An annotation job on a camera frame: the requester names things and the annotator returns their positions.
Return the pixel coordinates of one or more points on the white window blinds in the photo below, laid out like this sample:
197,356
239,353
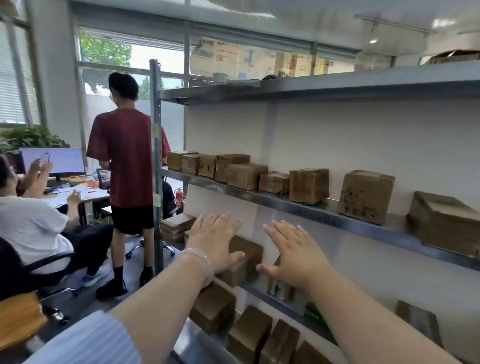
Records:
15,75

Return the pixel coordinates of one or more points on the pile of brown cardboard boxes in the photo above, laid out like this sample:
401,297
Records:
247,333

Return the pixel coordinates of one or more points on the person's left forearm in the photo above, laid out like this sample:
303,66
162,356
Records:
161,311

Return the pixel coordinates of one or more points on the red fire extinguisher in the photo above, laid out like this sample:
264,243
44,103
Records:
180,195

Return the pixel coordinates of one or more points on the ceiling track light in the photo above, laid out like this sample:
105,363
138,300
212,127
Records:
393,24

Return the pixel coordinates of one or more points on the row of brown cardboard boxes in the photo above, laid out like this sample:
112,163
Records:
307,185

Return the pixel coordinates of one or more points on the person's right hand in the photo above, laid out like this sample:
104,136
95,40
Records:
296,258

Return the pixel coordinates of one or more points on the green potted plant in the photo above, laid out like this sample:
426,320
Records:
30,138

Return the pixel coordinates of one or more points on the computer monitor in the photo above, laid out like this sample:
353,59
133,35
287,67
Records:
63,161

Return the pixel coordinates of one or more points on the row of paper posters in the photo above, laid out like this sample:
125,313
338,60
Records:
225,56

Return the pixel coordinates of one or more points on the person's left hand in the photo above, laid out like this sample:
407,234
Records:
213,243

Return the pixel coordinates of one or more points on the metal shelving rack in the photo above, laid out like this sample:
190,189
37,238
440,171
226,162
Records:
155,97

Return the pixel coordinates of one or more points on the person's right forearm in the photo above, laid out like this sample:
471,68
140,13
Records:
367,326

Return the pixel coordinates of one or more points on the white office desk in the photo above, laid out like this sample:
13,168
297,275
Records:
93,195

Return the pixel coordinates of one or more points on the light blue striped sleeve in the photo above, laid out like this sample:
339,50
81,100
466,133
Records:
86,341

